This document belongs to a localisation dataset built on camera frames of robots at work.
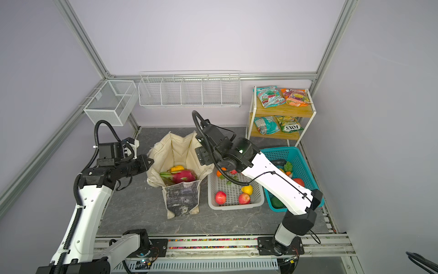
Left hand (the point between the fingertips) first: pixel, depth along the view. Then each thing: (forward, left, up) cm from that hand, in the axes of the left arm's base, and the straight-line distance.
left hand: (153, 163), depth 73 cm
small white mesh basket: (+43, +31, 0) cm, 53 cm away
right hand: (-1, -25, +9) cm, 27 cm away
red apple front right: (-11, -40, -19) cm, 45 cm away
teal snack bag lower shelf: (+26, -56, -7) cm, 62 cm away
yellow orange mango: (+8, -5, -19) cm, 21 cm away
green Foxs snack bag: (+25, -69, -7) cm, 74 cm away
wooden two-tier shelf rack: (+21, -60, +5) cm, 63 cm away
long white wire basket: (+48, -14, +4) cm, 50 cm away
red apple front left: (-10, -28, -19) cm, 36 cm away
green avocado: (-15, -54, -19) cm, 60 cm away
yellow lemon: (-6, -42, -21) cm, 48 cm away
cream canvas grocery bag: (+13, -7, -8) cm, 17 cm away
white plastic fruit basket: (-4, -32, -25) cm, 41 cm away
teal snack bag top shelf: (+29, -55, +11) cm, 63 cm away
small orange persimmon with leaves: (+3, -28, -18) cm, 33 cm away
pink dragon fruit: (+1, -8, -15) cm, 17 cm away
